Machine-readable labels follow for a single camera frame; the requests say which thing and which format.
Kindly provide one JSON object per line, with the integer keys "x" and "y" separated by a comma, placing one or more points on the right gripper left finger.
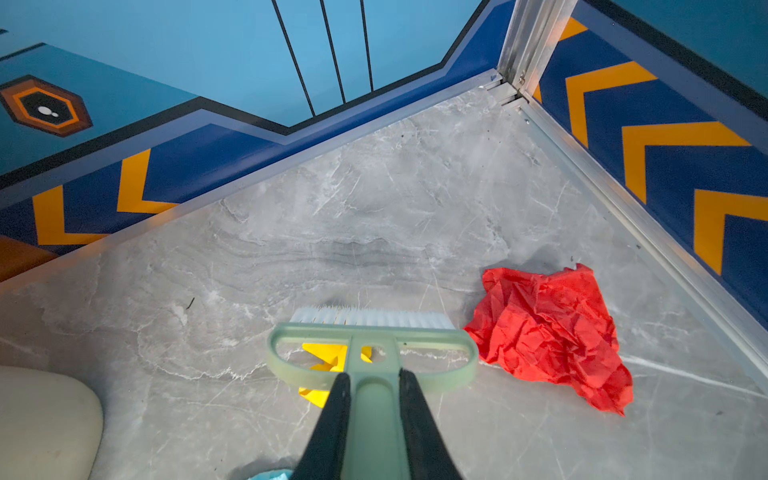
{"x": 324, "y": 455}

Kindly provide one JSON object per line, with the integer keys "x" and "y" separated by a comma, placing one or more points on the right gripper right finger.
{"x": 427, "y": 455}

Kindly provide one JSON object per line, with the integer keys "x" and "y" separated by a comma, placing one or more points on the small cyan paper scrap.
{"x": 282, "y": 474}

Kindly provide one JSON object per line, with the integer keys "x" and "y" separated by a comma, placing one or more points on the green hand brush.
{"x": 375, "y": 444}

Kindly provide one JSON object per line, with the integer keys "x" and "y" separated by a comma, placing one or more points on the yellow paper ball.
{"x": 332, "y": 359}

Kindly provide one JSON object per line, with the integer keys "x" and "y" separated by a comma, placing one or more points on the crumpled red paper scrap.
{"x": 553, "y": 328}

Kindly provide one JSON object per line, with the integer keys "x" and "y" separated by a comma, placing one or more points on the cream plastic trash bin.
{"x": 51, "y": 425}

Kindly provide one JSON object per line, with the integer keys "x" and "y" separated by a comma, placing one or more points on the right aluminium corner post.
{"x": 534, "y": 31}

